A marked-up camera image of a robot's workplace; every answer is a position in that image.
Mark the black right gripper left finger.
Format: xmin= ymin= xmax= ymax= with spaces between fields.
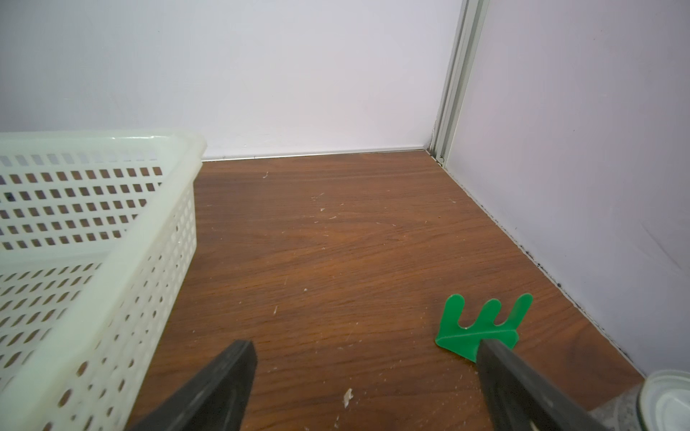
xmin=132 ymin=340 xmax=258 ymax=431

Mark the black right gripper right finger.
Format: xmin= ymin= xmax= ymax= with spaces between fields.
xmin=476 ymin=339 xmax=605 ymax=430

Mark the white perforated plastic basket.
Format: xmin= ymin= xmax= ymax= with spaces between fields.
xmin=1 ymin=131 xmax=206 ymax=430

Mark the green toy rake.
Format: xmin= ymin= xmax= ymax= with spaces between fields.
xmin=435 ymin=294 xmax=534 ymax=363

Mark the round metal tin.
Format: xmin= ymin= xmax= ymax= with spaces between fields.
xmin=638 ymin=370 xmax=690 ymax=431

